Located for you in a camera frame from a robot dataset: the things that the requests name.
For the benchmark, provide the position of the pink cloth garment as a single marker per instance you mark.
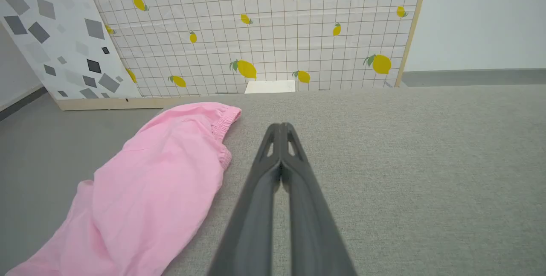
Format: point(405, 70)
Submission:
point(149, 190)

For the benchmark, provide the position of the white box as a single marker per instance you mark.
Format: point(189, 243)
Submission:
point(269, 87)

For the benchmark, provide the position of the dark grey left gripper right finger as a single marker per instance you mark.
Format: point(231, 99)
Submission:
point(313, 233)

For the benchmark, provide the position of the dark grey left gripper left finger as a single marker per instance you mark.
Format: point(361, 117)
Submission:
point(251, 225)

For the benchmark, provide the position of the grey geometric pattern panel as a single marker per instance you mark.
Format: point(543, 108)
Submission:
point(47, 33)

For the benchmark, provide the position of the lemon print partition panel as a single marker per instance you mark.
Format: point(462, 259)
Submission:
point(277, 33)

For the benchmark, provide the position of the grey fabric sofa seat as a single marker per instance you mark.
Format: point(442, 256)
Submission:
point(426, 182)

